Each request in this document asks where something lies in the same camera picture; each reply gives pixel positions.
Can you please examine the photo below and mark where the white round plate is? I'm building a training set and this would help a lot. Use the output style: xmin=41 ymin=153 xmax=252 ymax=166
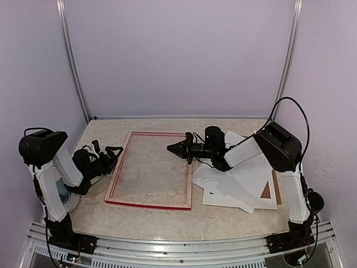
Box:
xmin=60 ymin=193 xmax=81 ymax=213

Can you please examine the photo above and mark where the brown backing board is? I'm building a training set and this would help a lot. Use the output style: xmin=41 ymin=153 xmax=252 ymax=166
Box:
xmin=237 ymin=139 xmax=281 ymax=205

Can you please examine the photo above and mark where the right aluminium post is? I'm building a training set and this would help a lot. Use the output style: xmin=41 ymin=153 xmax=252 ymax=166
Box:
xmin=271 ymin=0 xmax=303 ymax=121

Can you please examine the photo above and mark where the white photo paper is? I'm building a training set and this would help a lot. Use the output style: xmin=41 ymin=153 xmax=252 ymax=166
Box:
xmin=192 ymin=138 xmax=277 ymax=214

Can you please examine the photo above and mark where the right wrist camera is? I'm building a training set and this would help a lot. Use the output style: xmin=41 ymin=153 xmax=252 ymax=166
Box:
xmin=185 ymin=132 xmax=194 ymax=146

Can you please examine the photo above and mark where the wooden red photo frame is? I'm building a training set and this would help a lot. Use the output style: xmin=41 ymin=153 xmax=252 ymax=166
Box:
xmin=104 ymin=131 xmax=193 ymax=211

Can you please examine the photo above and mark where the light blue cup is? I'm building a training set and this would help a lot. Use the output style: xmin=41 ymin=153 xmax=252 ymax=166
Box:
xmin=55 ymin=177 xmax=70 ymax=196

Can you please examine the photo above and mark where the aluminium front rail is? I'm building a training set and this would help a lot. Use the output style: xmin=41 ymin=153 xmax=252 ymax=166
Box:
xmin=26 ymin=222 xmax=340 ymax=268

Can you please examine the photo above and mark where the aluminium post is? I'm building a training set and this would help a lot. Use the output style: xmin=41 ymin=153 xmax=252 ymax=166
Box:
xmin=56 ymin=0 xmax=91 ymax=124
xmin=271 ymin=0 xmax=303 ymax=121

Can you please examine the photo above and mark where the clear acrylic sheet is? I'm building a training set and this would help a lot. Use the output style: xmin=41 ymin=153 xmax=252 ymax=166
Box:
xmin=111 ymin=133 xmax=188 ymax=205

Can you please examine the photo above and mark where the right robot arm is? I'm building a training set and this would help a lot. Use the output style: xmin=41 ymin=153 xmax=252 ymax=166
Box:
xmin=167 ymin=122 xmax=317 ymax=252

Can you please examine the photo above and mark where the left aluminium post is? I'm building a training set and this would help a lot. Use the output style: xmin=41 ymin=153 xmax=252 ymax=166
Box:
xmin=56 ymin=0 xmax=91 ymax=124

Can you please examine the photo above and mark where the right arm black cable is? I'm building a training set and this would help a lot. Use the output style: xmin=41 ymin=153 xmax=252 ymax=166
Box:
xmin=267 ymin=96 xmax=311 ymax=157

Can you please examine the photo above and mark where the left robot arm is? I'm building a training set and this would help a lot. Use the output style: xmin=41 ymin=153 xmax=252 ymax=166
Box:
xmin=18 ymin=127 xmax=123 ymax=249

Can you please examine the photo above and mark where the white mat board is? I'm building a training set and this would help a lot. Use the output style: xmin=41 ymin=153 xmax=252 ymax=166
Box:
xmin=202 ymin=175 xmax=278 ymax=210

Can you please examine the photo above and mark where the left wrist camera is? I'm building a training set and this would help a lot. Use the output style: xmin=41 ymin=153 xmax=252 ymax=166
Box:
xmin=91 ymin=140 xmax=100 ymax=154

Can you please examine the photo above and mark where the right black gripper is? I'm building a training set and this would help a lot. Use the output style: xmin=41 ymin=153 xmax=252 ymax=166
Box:
xmin=166 ymin=135 xmax=215 ymax=165

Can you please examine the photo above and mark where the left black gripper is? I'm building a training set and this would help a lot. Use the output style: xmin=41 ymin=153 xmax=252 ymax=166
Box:
xmin=85 ymin=146 xmax=123 ymax=180

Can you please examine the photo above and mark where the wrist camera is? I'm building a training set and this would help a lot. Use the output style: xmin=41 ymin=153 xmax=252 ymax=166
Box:
xmin=185 ymin=132 xmax=194 ymax=146
xmin=91 ymin=140 xmax=100 ymax=154

